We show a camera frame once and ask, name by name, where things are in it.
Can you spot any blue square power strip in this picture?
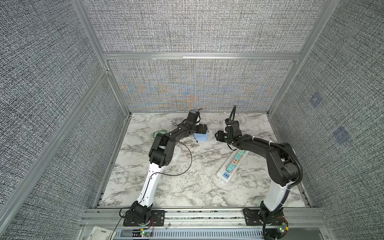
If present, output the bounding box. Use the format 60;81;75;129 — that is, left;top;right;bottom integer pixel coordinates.
194;133;210;143

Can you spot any long white power strip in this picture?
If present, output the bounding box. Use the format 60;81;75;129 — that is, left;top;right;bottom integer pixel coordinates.
217;150;249;184

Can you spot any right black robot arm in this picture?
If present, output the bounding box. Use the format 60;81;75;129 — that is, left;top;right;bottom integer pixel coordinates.
215;119;303;225

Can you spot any white square power strip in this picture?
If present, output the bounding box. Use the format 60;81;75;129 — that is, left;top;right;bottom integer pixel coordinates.
172;146;181;160

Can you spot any white label box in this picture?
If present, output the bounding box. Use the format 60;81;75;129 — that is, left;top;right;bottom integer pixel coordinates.
87;226;116;240

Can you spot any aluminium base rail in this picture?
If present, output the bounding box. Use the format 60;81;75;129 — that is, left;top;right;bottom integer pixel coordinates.
75;207;335;240

